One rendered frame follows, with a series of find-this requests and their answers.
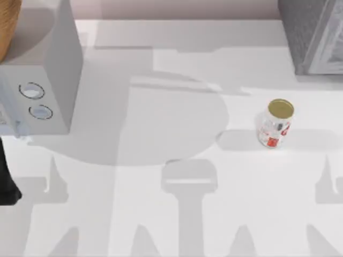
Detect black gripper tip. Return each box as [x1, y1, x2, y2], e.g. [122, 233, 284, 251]
[0, 136, 23, 206]

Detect woven brown basket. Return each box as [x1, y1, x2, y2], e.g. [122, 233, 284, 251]
[0, 0, 22, 64]

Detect round microwave knob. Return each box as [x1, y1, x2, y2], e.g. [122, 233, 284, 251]
[18, 82, 46, 100]
[28, 104, 54, 119]

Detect pale microwave oven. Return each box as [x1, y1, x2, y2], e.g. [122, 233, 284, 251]
[0, 0, 83, 139]

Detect red and white can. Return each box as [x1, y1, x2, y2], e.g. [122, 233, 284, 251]
[257, 98, 295, 148]

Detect grey cabinet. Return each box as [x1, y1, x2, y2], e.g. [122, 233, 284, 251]
[277, 0, 343, 76]

